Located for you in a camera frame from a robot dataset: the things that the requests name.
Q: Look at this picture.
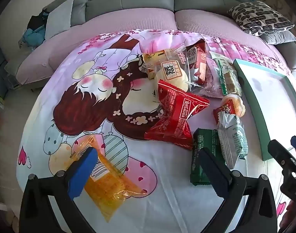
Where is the light grey pillow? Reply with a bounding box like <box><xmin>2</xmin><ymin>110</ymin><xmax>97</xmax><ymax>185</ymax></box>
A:
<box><xmin>44</xmin><ymin>0</ymin><xmax>75</xmax><ymax>40</ymax></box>

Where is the round pastry clear packet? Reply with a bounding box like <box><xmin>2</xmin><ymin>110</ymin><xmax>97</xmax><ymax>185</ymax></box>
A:
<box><xmin>213</xmin><ymin>94</ymin><xmax>247</xmax><ymax>122</ymax></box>

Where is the blue cloth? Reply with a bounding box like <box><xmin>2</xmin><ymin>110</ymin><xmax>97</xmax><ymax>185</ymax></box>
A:
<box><xmin>22</xmin><ymin>25</ymin><xmax>46</xmax><ymax>48</ymax></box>

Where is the silver and green snack packet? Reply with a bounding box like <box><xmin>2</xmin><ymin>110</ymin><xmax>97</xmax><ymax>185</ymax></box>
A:
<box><xmin>217</xmin><ymin>113</ymin><xmax>249</xmax><ymax>169</ymax></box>

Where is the pink snack packet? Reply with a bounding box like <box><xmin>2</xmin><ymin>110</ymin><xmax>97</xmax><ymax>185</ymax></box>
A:
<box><xmin>199</xmin><ymin>57</ymin><xmax>226</xmax><ymax>99</ymax></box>

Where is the pink sofa cover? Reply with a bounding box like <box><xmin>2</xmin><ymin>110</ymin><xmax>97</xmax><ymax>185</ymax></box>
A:
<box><xmin>16</xmin><ymin>10</ymin><xmax>294</xmax><ymax>85</ymax></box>

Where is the printed cartoon blanket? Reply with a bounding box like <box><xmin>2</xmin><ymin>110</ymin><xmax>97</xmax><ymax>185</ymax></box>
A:
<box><xmin>17</xmin><ymin>29</ymin><xmax>296</xmax><ymax>233</ymax></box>

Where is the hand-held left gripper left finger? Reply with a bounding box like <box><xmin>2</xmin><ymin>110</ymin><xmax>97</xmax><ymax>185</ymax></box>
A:
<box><xmin>19</xmin><ymin>147</ymin><xmax>98</xmax><ymax>233</ymax></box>

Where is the white box with teal rim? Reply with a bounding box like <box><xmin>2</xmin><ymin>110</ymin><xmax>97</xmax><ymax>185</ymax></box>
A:
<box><xmin>233</xmin><ymin>59</ymin><xmax>296</xmax><ymax>161</ymax></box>

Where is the black and white patterned cushion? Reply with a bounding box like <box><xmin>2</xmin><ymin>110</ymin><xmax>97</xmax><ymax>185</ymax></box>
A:
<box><xmin>227</xmin><ymin>1</ymin><xmax>295</xmax><ymax>37</ymax></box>

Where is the dark red snack packet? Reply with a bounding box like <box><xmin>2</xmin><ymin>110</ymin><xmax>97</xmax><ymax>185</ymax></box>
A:
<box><xmin>185</xmin><ymin>41</ymin><xmax>207</xmax><ymax>71</ymax></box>

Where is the yellow packet with red label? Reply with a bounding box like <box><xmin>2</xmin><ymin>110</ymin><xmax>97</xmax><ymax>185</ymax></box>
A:
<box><xmin>147</xmin><ymin>67</ymin><xmax>160</xmax><ymax>79</ymax></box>

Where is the person's right hand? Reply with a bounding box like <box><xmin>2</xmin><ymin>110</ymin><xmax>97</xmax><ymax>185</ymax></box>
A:
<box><xmin>280</xmin><ymin>211</ymin><xmax>296</xmax><ymax>229</ymax></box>

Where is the silver clear snack packet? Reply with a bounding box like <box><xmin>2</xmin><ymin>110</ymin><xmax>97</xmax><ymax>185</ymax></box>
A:
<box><xmin>187</xmin><ymin>67</ymin><xmax>204</xmax><ymax>89</ymax></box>

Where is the clear bun packet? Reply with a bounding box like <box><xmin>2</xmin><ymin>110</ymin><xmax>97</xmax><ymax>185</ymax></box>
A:
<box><xmin>144</xmin><ymin>45</ymin><xmax>204</xmax><ymax>95</ymax></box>

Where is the dark clothes pile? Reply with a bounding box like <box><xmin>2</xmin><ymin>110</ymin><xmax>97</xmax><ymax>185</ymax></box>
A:
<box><xmin>27</xmin><ymin>8</ymin><xmax>50</xmax><ymax>31</ymax></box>

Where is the large red snack packet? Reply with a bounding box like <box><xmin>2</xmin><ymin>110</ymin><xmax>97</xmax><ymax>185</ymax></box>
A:
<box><xmin>144</xmin><ymin>79</ymin><xmax>210</xmax><ymax>151</ymax></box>

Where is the dark grey cushion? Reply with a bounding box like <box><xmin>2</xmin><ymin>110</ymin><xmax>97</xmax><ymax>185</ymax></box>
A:
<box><xmin>260</xmin><ymin>29</ymin><xmax>296</xmax><ymax>45</ymax></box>

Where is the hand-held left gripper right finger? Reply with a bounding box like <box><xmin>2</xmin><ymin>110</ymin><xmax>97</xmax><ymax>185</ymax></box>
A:
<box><xmin>199</xmin><ymin>148</ymin><xmax>278</xmax><ymax>233</ymax></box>

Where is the orange and cream snack packet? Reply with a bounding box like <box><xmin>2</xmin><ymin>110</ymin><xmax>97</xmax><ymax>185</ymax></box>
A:
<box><xmin>142</xmin><ymin>50</ymin><xmax>174</xmax><ymax>66</ymax></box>

